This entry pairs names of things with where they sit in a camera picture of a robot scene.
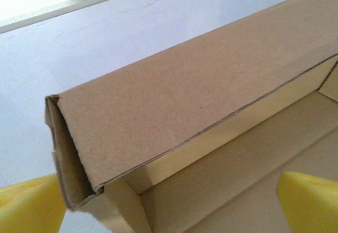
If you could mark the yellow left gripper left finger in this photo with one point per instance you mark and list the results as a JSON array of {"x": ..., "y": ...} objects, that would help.
[{"x": 29, "y": 209}]

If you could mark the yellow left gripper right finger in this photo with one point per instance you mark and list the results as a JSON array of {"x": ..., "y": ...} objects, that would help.
[{"x": 311, "y": 206}]

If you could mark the brown cardboard box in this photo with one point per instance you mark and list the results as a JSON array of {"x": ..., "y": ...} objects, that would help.
[{"x": 185, "y": 98}]

